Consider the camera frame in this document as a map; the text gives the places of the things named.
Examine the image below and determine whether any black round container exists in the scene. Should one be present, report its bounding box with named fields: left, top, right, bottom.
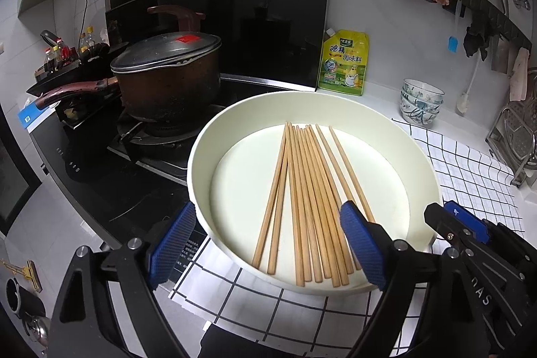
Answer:
left=6, top=277, right=47, bottom=319

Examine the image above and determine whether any yellow seasoning pouch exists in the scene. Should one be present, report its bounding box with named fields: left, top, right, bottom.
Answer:
left=318, top=28, right=371, bottom=96

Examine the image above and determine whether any brown cooking pot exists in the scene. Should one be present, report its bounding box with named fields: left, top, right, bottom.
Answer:
left=34, top=45, right=222, bottom=121

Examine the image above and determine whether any black gas cooktop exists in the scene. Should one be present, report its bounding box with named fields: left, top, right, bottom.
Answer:
left=27, top=77, right=236, bottom=270

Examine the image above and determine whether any gold metal handle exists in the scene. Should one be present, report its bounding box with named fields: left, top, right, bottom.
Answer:
left=0, top=258, right=43, bottom=294

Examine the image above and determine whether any black pan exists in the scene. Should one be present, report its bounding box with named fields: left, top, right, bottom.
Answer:
left=26, top=43, right=129, bottom=96

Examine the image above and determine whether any grey pot lid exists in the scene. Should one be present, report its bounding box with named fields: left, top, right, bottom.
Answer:
left=110, top=5, right=222, bottom=72

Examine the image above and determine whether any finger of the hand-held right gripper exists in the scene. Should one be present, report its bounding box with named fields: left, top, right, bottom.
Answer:
left=424, top=204, right=473, bottom=255
left=444, top=201, right=492, bottom=244

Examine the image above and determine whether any cream oval basin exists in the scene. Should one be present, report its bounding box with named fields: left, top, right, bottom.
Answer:
left=187, top=91, right=443, bottom=295

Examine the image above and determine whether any blue white card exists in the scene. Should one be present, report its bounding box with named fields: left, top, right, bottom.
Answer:
left=18, top=97, right=57, bottom=131

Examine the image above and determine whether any black hanging cloth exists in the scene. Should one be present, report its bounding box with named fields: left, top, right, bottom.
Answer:
left=465, top=16, right=496, bottom=61

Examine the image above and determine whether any black glass range hood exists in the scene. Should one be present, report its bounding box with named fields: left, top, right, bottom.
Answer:
left=19, top=0, right=336, bottom=90

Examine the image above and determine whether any perforated steel steamer plate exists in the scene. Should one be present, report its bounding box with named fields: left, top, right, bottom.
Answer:
left=509, top=66, right=537, bottom=170

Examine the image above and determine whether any pale pink hanging cloth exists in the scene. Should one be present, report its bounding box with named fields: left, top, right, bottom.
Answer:
left=509, top=48, right=531, bottom=102

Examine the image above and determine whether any white black checked cloth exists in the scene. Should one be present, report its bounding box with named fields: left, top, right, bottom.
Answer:
left=168, top=119, right=525, bottom=346

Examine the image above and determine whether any steel dish rack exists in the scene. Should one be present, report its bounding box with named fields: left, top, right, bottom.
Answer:
left=486, top=100, right=537, bottom=189

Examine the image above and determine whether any shiny metal object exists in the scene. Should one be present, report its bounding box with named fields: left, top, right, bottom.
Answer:
left=23, top=314, right=51, bottom=342

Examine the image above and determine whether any blue silicone spatula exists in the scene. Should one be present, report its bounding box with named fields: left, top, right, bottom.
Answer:
left=447, top=0, right=467, bottom=53

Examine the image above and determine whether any bundle of bamboo chopsticks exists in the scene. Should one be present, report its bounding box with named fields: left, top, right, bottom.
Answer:
left=252, top=122, right=376, bottom=287

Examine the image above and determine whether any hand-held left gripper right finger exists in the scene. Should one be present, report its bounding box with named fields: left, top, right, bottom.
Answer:
left=339, top=200, right=481, bottom=358

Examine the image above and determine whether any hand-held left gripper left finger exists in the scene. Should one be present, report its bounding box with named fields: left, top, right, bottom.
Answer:
left=48, top=201, right=198, bottom=358

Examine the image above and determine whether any blue floral ceramic bowl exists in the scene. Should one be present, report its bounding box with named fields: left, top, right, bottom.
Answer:
left=399, top=100, right=441, bottom=127
left=403, top=79, right=445, bottom=99
left=400, top=90, right=444, bottom=110

